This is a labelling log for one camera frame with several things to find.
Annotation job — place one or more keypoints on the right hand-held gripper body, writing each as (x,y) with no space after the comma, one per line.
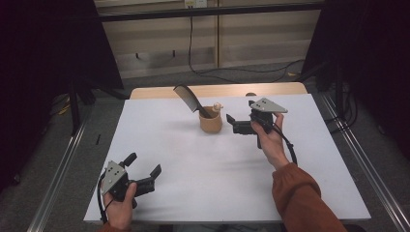
(266,106)

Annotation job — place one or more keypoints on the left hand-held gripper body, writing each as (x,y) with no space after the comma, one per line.
(114,177)

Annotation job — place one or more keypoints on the tan round pot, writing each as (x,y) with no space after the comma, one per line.
(211,124)

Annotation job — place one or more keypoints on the black comb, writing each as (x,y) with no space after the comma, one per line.
(188,96)

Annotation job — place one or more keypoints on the person's left hand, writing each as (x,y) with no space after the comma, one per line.
(119,212)

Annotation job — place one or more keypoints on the person's right hand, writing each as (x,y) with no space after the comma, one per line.
(274,145)

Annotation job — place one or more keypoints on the small beige bear figurine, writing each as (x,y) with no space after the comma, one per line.
(218,107)

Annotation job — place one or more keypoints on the small black floor item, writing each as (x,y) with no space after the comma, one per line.
(98,139)

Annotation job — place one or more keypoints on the white table mat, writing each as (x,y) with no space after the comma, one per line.
(199,180)

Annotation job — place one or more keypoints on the black metal stand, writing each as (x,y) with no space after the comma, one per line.
(74,109)

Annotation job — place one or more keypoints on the black curtain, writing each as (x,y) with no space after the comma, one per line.
(370,48)
(42,48)

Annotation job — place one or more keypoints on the metal floor rail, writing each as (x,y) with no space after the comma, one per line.
(364,154)
(61,167)

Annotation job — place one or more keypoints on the white wall outlet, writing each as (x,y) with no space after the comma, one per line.
(195,3)

